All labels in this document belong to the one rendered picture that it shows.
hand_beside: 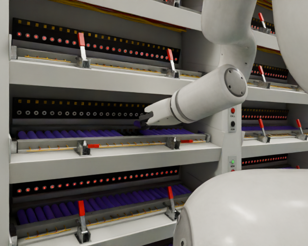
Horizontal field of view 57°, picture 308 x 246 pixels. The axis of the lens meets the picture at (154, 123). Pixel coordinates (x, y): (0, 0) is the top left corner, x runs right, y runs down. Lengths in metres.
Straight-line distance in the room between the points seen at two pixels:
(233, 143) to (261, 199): 0.79
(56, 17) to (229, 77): 0.54
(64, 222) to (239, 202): 0.62
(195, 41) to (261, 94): 0.30
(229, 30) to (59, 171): 0.44
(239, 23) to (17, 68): 0.43
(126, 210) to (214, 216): 0.66
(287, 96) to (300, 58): 1.01
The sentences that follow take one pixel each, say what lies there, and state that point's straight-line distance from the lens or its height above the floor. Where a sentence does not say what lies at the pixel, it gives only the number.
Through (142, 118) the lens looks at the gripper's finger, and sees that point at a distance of 0.73.
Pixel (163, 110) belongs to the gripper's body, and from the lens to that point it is 0.67.
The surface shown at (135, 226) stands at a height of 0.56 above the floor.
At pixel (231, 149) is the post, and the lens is 0.96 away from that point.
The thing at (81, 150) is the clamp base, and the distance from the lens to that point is 0.67.
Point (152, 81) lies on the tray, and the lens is 0.76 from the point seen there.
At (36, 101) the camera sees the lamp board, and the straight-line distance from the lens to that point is 0.80.
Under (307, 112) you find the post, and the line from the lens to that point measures 1.56.
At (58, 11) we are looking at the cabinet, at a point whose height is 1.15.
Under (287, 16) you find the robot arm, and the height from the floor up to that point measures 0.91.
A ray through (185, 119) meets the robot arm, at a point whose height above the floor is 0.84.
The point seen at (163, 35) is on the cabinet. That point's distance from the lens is 1.06.
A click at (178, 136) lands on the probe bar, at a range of 0.87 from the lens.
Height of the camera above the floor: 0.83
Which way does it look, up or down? level
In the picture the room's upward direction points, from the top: straight up
